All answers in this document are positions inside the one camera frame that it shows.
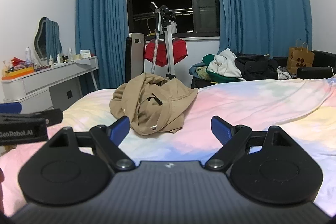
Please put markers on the wavy-framed mirror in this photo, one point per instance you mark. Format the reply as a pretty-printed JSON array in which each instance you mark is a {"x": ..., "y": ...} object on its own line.
[{"x": 48, "y": 37}]

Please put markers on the white tissue box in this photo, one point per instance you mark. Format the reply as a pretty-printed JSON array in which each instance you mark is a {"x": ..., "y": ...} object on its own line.
[{"x": 85, "y": 54}]

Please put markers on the blue curtain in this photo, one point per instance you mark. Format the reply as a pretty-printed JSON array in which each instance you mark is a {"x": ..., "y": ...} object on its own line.
[
  {"x": 262, "y": 3},
  {"x": 102, "y": 16}
]

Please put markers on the pastel tie-dye bedsheet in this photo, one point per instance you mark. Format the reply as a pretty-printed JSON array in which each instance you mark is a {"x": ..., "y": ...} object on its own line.
[{"x": 249, "y": 108}]

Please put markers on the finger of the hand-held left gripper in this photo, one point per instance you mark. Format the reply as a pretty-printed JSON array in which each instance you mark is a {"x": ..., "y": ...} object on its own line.
[
  {"x": 53, "y": 116},
  {"x": 10, "y": 107}
]

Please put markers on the tall clear bottle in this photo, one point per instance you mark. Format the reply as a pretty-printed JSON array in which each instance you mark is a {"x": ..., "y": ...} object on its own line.
[{"x": 70, "y": 54}]

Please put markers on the black sofa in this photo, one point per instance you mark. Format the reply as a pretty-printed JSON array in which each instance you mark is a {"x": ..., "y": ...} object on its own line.
[{"x": 319, "y": 64}]

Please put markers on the orange tray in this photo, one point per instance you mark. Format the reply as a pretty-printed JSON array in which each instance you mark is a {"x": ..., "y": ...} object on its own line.
[{"x": 19, "y": 72}]

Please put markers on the white tower heater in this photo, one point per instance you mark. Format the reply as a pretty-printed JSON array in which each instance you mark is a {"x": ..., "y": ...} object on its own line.
[{"x": 136, "y": 56}]

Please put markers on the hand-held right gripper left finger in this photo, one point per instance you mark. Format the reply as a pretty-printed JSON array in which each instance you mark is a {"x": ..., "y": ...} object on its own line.
[{"x": 122, "y": 127}]

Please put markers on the tan hoodie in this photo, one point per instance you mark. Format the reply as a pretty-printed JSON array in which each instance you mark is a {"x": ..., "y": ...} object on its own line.
[{"x": 126, "y": 102}]

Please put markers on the clear plastic bottle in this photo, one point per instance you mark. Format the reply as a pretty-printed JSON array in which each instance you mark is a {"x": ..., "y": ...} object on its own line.
[{"x": 29, "y": 56}]

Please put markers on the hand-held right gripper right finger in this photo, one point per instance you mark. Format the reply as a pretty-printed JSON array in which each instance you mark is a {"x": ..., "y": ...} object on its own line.
[{"x": 220, "y": 129}]

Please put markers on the white dressing table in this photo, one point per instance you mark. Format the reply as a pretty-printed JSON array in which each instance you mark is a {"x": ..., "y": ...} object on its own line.
[{"x": 39, "y": 82}]

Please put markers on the black garment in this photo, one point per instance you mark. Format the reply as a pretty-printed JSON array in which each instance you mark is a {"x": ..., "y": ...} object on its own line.
[{"x": 256, "y": 65}]

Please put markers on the red garment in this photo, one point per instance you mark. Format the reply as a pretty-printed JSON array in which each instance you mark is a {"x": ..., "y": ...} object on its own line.
[{"x": 157, "y": 53}]

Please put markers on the white garment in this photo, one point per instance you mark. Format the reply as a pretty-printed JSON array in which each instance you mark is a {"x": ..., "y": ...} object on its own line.
[{"x": 225, "y": 64}]

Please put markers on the cardboard box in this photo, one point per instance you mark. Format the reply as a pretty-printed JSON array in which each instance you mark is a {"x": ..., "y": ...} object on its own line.
[{"x": 300, "y": 58}]

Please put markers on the green garment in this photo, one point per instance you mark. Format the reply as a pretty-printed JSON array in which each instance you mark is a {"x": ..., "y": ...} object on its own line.
[{"x": 210, "y": 58}]

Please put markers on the small white bottle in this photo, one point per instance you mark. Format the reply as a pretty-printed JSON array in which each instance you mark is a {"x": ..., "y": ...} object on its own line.
[{"x": 51, "y": 61}]

